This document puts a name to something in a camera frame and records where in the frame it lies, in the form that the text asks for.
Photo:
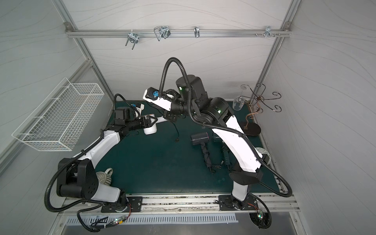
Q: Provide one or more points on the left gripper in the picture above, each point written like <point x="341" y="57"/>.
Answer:
<point x="144" y="122"/>

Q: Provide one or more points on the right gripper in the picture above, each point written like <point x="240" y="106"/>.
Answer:
<point x="172" y="114"/>

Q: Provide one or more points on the white hair dryer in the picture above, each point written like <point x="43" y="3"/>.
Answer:
<point x="153" y="125"/>

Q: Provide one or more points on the black hair dryer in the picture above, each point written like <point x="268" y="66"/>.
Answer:
<point x="201" y="139"/>

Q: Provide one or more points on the green hair dryer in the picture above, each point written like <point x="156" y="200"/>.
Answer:
<point x="224" y="150"/>

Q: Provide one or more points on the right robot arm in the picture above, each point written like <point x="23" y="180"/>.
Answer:
<point x="227" y="130"/>

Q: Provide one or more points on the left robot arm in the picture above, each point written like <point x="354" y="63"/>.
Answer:
<point x="76" y="177"/>

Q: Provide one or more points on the green table mat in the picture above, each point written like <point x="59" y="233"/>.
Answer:
<point x="164" y="162"/>

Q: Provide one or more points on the clear wine glass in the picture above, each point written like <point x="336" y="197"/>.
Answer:
<point x="238" y="102"/>

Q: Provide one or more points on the striped ceramic mug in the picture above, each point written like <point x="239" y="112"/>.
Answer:
<point x="105" y="177"/>

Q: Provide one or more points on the small metal hook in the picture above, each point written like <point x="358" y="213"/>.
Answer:
<point x="196" y="32"/>

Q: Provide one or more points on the metal double hook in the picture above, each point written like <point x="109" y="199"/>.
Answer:
<point x="162" y="32"/>

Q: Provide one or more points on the metal hook clamp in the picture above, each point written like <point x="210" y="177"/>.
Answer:
<point x="132" y="39"/>

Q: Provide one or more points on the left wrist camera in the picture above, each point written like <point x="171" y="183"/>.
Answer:
<point x="139" y="107"/>

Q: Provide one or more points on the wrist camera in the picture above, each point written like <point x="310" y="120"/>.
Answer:
<point x="152" y="95"/>
<point x="139" y="107"/>

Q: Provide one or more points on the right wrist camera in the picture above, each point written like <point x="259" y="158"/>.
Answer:
<point x="152" y="95"/>

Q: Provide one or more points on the copper wire glass rack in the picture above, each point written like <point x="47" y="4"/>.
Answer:
<point x="253" y="103"/>

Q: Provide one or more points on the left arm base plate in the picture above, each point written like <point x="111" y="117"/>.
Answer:
<point x="125" y="204"/>

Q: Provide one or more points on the white wire basket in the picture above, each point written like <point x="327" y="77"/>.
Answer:
<point x="57" y="123"/>

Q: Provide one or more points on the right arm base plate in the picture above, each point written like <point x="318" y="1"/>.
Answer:
<point x="229" y="203"/>

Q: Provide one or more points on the white slotted cable duct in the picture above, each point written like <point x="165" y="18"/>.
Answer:
<point x="149" y="219"/>

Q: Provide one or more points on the horizontal aluminium rail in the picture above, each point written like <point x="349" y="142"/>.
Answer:
<point x="175" y="33"/>

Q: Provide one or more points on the right metal hook bracket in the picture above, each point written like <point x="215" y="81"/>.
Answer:
<point x="268" y="32"/>

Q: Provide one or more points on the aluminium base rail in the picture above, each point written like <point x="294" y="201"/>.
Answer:
<point x="203" y="203"/>

